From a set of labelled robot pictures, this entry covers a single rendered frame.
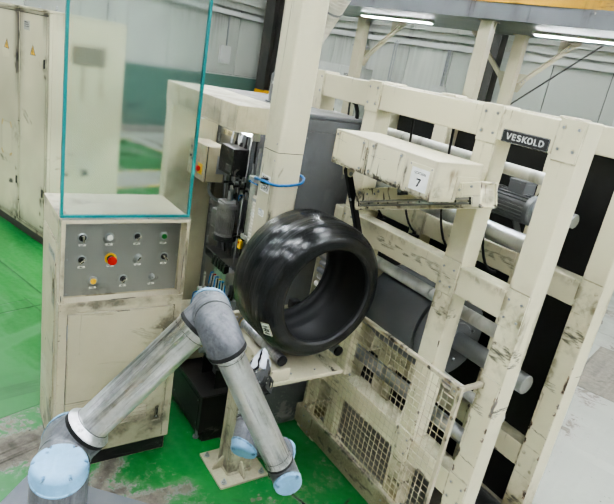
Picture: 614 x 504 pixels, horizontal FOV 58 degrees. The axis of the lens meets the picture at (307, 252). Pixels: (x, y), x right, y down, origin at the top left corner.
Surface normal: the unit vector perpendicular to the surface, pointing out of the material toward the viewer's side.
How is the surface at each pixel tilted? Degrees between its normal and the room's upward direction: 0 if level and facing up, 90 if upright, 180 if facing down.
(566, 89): 90
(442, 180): 90
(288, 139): 90
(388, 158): 90
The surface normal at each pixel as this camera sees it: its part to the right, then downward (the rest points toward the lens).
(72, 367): 0.54, 0.36
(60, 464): 0.18, -0.92
